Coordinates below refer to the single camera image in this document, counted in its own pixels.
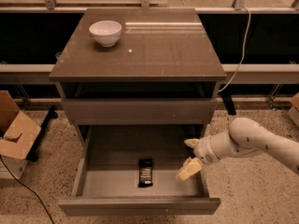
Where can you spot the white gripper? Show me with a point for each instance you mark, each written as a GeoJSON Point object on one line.
{"type": "Point", "coordinates": [203, 149]}

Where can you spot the black rxbar chocolate bar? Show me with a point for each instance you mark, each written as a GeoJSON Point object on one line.
{"type": "Point", "coordinates": [145, 173]}

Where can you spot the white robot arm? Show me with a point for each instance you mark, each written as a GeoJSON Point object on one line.
{"type": "Point", "coordinates": [244, 138]}

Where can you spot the closed grey upper drawer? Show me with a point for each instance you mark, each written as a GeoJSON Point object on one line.
{"type": "Point", "coordinates": [139, 112]}

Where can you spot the open grey middle drawer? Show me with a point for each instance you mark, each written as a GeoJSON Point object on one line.
{"type": "Point", "coordinates": [108, 174]}

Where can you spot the grey drawer cabinet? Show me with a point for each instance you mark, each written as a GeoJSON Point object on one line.
{"type": "Point", "coordinates": [163, 53]}

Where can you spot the black table leg right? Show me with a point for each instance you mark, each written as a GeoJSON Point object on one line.
{"type": "Point", "coordinates": [228, 101]}

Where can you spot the black table leg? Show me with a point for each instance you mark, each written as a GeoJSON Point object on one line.
{"type": "Point", "coordinates": [33, 154]}
{"type": "Point", "coordinates": [228, 101]}

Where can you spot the cardboard box right edge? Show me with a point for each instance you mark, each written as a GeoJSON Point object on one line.
{"type": "Point", "coordinates": [293, 113]}

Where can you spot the white ceramic bowl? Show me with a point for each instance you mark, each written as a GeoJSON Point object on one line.
{"type": "Point", "coordinates": [106, 33]}

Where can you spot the black table leg left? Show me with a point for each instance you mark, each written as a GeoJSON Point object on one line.
{"type": "Point", "coordinates": [33, 154]}

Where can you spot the open cardboard box left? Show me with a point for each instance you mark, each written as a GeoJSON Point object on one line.
{"type": "Point", "coordinates": [18, 134]}

